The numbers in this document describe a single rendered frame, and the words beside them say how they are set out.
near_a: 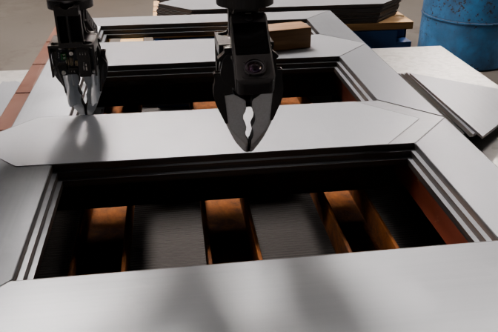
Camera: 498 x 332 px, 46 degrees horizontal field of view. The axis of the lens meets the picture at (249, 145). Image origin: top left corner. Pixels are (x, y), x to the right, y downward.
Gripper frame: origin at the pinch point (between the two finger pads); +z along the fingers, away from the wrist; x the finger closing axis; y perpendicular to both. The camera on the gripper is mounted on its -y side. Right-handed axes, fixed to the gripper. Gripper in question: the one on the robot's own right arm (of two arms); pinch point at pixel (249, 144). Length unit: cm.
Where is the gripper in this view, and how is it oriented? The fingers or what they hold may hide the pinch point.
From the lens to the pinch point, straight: 78.9
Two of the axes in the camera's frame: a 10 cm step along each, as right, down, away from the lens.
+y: -1.5, -4.4, 8.8
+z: 0.1, 8.9, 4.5
